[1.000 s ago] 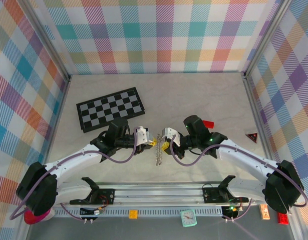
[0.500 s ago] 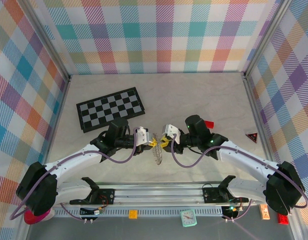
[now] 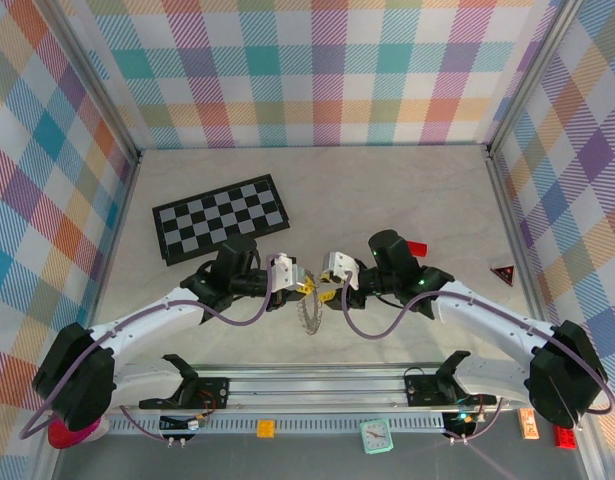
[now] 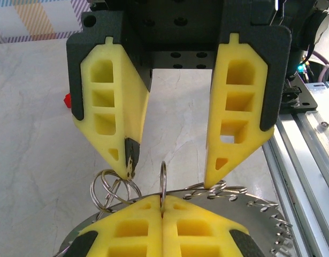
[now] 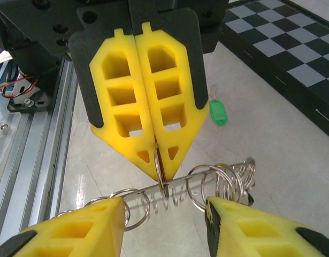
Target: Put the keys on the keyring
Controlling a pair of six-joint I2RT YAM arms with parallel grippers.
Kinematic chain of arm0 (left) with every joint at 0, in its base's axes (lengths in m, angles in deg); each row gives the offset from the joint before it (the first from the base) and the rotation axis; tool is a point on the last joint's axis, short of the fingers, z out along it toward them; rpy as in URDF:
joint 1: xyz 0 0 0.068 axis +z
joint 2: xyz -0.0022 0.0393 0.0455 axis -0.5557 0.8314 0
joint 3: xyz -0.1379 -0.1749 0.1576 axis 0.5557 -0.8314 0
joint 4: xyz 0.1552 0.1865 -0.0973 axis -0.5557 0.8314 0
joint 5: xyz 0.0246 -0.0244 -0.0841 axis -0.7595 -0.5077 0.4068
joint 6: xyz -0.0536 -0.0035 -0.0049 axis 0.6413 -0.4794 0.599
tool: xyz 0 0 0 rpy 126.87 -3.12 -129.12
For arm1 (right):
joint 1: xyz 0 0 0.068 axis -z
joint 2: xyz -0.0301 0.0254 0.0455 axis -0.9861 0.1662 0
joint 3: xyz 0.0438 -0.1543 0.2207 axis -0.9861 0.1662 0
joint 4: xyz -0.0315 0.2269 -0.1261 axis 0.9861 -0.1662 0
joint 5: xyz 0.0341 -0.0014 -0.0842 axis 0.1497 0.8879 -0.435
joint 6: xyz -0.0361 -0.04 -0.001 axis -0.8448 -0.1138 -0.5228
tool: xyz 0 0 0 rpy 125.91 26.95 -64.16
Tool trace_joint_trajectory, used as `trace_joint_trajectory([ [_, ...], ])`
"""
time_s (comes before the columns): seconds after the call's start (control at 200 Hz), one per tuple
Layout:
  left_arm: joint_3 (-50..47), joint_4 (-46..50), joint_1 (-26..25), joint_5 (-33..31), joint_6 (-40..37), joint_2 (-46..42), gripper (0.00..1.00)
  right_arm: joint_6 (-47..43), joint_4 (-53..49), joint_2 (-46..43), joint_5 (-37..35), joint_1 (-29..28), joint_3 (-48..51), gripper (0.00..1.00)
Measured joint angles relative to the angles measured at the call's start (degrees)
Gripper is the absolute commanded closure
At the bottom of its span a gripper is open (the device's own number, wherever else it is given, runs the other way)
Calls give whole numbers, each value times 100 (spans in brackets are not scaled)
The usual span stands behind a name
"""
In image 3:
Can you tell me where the perforated cable duct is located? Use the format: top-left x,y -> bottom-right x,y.
106,414 -> 449,434

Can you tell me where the black grey chessboard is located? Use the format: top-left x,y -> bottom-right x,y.
151,173 -> 292,268

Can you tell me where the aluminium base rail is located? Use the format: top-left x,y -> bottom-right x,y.
101,360 -> 596,417

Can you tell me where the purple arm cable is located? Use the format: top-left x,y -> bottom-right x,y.
342,274 -> 615,444
19,253 -> 288,444

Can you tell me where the small connector board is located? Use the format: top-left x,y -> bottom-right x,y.
159,412 -> 209,446
443,411 -> 482,444

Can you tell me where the teal alarm clock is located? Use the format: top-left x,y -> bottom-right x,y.
359,418 -> 394,456

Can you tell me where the large red toy brick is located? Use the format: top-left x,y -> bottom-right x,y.
552,424 -> 579,451

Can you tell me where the black triangular warning sign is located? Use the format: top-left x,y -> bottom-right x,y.
489,261 -> 518,288

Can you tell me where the aluminium side frame beam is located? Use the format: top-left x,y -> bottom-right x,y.
44,149 -> 143,351
484,144 -> 563,331

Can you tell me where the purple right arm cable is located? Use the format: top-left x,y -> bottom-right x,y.
342,274 -> 615,444

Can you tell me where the aluminium frame post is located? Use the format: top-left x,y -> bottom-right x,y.
484,0 -> 586,157
46,0 -> 141,164

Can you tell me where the pink dome object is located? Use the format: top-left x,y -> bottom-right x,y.
46,417 -> 111,450

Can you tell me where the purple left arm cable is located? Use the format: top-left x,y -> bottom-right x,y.
19,253 -> 288,444

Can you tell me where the wooden printed block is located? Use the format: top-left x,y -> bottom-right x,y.
517,408 -> 540,441

